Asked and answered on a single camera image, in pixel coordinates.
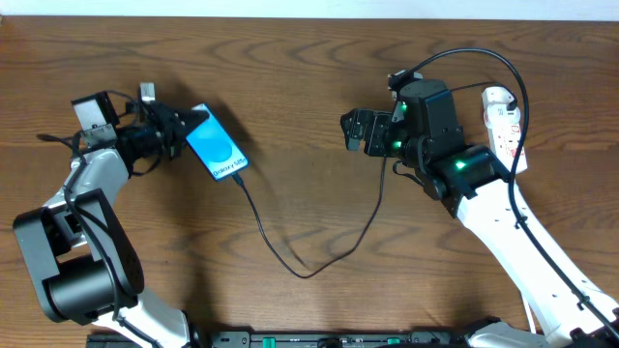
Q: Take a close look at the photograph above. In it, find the blue Galaxy smartphone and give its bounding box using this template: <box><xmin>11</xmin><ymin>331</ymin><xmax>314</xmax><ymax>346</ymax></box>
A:
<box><xmin>186</xmin><ymin>103</ymin><xmax>250</xmax><ymax>181</ymax></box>

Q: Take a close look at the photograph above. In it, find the black charger cable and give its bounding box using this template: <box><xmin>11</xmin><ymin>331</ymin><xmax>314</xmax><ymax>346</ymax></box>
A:
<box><xmin>231</xmin><ymin>80</ymin><xmax>519</xmax><ymax>280</ymax></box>

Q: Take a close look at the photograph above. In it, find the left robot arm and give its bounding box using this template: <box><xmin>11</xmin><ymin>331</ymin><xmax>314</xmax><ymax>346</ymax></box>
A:
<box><xmin>13</xmin><ymin>91</ymin><xmax>212</xmax><ymax>347</ymax></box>

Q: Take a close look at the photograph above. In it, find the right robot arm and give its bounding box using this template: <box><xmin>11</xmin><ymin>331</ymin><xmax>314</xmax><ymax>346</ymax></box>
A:
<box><xmin>340</xmin><ymin>78</ymin><xmax>618</xmax><ymax>347</ymax></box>

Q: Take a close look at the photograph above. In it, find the white power strip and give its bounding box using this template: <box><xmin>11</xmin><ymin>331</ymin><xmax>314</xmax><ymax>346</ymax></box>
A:
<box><xmin>482</xmin><ymin>86</ymin><xmax>521</xmax><ymax>169</ymax></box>

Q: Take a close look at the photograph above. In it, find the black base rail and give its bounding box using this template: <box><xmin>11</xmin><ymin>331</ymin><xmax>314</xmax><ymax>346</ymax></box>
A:
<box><xmin>86</xmin><ymin>330</ymin><xmax>485</xmax><ymax>348</ymax></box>

